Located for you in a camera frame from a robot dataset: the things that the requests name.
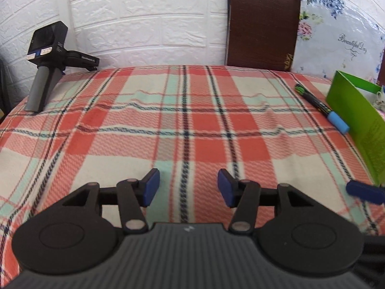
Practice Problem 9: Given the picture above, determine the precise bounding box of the plaid blanket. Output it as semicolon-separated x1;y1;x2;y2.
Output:
0;65;385;280

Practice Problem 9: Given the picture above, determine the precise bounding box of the floral white plastic bag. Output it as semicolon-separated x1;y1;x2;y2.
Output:
293;0;385;85

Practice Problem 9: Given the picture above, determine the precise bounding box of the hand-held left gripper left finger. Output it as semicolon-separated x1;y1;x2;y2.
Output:
62;169;160;234

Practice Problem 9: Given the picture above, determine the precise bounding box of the brown headboard panel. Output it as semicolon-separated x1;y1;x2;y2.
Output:
226;0;302;72

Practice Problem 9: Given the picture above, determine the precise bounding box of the black marker with blue cap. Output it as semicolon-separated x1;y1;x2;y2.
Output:
295;83;350;134

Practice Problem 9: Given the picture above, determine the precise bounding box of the black camera with grey handle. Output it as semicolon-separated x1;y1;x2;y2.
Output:
25;20;100;112

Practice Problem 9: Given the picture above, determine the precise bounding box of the green box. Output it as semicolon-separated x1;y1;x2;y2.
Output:
326;70;385;188

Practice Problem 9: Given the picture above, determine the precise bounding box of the dark bag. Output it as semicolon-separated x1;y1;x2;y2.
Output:
0;56;10;116

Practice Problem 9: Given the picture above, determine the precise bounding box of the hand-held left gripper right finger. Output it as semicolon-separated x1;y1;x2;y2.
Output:
218;169;315;234

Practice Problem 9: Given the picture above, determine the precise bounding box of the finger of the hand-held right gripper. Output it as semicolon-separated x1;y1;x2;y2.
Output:
346;180;385;204

